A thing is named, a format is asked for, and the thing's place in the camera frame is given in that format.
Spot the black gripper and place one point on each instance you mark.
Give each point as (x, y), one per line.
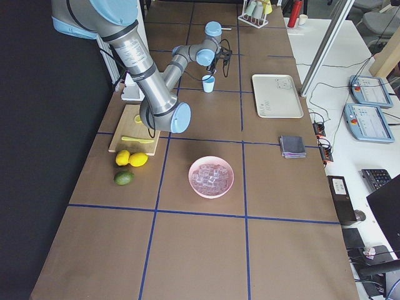
(213, 64)

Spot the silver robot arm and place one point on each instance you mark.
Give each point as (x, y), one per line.
(116, 23)

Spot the light blue cup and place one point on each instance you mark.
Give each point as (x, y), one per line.
(208, 82)

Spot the white cup rack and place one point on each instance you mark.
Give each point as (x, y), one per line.
(255, 13)

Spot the small white paper cup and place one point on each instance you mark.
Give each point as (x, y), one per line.
(302, 19)

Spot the pile of clear ice cubes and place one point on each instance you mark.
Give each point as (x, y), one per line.
(210, 179)

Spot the cream bear tray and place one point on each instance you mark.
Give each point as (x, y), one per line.
(276, 96)

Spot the lemon slices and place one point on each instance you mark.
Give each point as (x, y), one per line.
(137, 119)

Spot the pink bowl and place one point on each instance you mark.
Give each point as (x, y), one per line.
(211, 160)

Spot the wooden cutting board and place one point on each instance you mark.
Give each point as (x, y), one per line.
(133, 135)

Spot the red bottle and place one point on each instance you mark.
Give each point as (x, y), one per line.
(296, 8)

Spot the yellow-green plastic knife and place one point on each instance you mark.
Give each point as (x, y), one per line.
(136, 139)

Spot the folded grey cloth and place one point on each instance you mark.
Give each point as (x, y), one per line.
(292, 147)

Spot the yellow lemon left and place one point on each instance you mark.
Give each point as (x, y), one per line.
(122, 158)

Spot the orange power strip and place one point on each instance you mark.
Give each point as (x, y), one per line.
(325, 147)

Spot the green avocado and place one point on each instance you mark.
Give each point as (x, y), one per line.
(123, 178)

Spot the teach pendant far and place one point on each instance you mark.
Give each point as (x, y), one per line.
(370, 90)

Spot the teach pendant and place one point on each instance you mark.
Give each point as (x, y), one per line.
(370, 90)
(367, 123)

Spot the teach pendant near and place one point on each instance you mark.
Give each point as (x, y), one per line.
(367, 123)

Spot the black box device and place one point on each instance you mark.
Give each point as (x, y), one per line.
(342, 202)

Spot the black keyboard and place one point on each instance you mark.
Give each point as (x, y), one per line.
(375, 178)

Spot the computer mouse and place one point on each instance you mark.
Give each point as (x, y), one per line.
(360, 216)

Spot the black laptop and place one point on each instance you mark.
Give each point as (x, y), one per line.
(385, 206)

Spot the aluminium frame post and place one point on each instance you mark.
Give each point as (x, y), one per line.
(340, 14)

